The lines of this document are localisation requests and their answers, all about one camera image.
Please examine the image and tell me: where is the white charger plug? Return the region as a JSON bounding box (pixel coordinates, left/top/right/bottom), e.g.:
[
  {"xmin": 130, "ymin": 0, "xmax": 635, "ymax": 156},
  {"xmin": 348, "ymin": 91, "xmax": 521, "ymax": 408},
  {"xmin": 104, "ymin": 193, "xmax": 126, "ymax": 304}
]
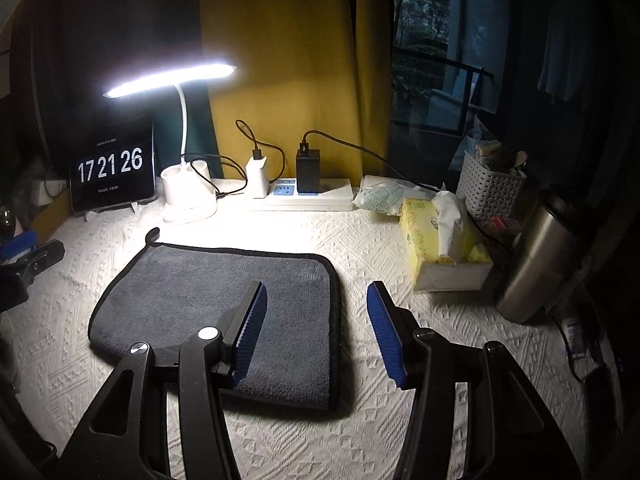
[{"xmin": 246, "ymin": 156, "xmax": 269, "ymax": 199}]

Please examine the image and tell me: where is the black charging cable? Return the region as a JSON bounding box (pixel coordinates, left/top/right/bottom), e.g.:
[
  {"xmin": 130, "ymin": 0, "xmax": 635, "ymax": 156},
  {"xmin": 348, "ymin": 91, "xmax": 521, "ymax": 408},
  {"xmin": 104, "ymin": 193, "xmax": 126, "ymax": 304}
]
[
  {"xmin": 299, "ymin": 130, "xmax": 447, "ymax": 192},
  {"xmin": 235, "ymin": 119, "xmax": 287, "ymax": 182}
]

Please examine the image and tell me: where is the white tablet stand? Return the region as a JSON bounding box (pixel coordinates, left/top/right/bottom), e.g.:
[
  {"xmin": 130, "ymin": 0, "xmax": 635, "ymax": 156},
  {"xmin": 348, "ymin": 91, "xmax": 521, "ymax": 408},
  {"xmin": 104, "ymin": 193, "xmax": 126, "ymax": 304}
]
[{"xmin": 84, "ymin": 201, "xmax": 142, "ymax": 222}]

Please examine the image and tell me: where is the white plastic basket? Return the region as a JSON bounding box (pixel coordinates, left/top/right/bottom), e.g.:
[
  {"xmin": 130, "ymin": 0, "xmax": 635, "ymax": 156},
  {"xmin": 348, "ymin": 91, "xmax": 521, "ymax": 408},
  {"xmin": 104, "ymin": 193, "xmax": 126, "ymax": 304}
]
[{"xmin": 456, "ymin": 151, "xmax": 527, "ymax": 222}]

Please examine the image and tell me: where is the white desk lamp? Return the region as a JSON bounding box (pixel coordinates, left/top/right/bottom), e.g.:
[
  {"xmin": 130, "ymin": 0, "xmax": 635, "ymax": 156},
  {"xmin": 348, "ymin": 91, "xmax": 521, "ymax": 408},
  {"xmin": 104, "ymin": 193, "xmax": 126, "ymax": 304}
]
[{"xmin": 102, "ymin": 61, "xmax": 237, "ymax": 224}]

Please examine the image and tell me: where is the dark green curtain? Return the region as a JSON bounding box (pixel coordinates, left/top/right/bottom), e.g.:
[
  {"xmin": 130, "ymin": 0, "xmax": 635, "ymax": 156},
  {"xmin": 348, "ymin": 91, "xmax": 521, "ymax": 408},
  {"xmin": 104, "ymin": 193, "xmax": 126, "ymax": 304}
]
[{"xmin": 10, "ymin": 0, "xmax": 221, "ymax": 170}]

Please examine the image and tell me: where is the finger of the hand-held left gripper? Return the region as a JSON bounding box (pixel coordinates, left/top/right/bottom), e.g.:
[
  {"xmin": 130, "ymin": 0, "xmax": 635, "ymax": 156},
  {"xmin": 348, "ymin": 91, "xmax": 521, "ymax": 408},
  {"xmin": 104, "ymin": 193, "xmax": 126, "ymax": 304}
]
[{"xmin": 0, "ymin": 234, "xmax": 66, "ymax": 312}]

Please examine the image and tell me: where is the stainless steel thermos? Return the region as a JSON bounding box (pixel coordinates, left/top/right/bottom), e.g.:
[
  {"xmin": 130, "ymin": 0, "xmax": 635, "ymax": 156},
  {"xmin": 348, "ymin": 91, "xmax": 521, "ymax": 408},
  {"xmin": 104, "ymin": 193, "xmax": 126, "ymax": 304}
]
[{"xmin": 495, "ymin": 183, "xmax": 586, "ymax": 325}]

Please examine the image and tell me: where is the white textured table cloth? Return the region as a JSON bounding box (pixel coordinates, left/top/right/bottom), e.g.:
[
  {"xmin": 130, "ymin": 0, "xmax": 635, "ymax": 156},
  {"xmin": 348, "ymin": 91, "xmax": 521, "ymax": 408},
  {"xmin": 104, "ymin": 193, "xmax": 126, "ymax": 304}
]
[{"xmin": 11, "ymin": 195, "xmax": 608, "ymax": 480}]

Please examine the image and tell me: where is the grey towel with black trim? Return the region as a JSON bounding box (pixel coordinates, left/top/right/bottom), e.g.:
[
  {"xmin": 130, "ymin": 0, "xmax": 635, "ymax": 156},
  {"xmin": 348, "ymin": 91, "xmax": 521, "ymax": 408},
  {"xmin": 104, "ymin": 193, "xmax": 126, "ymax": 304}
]
[{"xmin": 87, "ymin": 227, "xmax": 342, "ymax": 411}]

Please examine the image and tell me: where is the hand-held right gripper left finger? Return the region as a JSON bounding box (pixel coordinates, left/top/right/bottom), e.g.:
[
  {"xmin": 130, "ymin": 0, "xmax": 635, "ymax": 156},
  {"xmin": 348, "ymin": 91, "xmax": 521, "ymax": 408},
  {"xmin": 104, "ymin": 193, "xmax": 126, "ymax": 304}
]
[{"xmin": 58, "ymin": 281, "xmax": 267, "ymax": 480}]

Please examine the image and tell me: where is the yellow tissue pack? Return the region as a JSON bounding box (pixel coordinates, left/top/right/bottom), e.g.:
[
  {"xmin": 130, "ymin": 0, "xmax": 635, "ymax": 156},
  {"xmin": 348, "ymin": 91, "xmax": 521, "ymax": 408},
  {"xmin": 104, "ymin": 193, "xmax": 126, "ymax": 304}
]
[{"xmin": 398, "ymin": 191, "xmax": 494, "ymax": 294}]

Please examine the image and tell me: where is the white wet wipes pack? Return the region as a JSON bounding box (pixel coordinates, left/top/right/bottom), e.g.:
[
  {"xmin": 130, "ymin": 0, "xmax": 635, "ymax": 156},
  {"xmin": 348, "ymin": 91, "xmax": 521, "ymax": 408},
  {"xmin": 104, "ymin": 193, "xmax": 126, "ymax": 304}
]
[{"xmin": 351, "ymin": 175, "xmax": 440, "ymax": 215}]

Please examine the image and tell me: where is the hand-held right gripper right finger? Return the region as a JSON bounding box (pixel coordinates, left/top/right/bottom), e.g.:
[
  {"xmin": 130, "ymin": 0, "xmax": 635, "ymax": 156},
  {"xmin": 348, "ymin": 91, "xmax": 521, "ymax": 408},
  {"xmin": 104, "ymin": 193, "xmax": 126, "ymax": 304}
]
[{"xmin": 366, "ymin": 281, "xmax": 584, "ymax": 480}]

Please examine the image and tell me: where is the yellow curtain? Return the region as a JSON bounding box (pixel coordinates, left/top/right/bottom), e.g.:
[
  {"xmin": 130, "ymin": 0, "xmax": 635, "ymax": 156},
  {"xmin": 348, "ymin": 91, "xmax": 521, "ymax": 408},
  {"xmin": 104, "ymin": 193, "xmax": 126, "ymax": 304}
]
[{"xmin": 199, "ymin": 0, "xmax": 396, "ymax": 181}]

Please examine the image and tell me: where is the black lamp cable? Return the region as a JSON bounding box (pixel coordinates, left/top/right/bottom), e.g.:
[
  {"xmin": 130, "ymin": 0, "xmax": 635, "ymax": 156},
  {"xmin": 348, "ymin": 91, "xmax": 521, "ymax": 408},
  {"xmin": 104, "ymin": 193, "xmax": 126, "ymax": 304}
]
[{"xmin": 180, "ymin": 153, "xmax": 249, "ymax": 199}]

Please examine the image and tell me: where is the black charger block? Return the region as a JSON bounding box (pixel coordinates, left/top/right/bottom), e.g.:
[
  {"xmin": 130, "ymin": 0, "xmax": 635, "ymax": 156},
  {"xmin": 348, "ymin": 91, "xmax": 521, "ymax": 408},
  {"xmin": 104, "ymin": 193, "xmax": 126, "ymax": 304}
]
[{"xmin": 295, "ymin": 149, "xmax": 321, "ymax": 195}]

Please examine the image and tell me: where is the black tablet clock display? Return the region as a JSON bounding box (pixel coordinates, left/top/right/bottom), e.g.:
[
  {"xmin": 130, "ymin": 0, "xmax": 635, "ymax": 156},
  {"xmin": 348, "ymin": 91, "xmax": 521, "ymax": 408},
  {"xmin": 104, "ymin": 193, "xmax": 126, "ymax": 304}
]
[{"xmin": 68, "ymin": 117, "xmax": 159, "ymax": 214}]

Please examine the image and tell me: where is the white power strip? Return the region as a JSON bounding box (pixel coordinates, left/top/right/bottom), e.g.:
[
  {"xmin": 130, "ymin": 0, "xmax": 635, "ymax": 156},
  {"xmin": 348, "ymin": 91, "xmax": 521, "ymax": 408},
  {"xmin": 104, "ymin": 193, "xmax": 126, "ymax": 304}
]
[{"xmin": 250, "ymin": 178, "xmax": 355, "ymax": 212}]

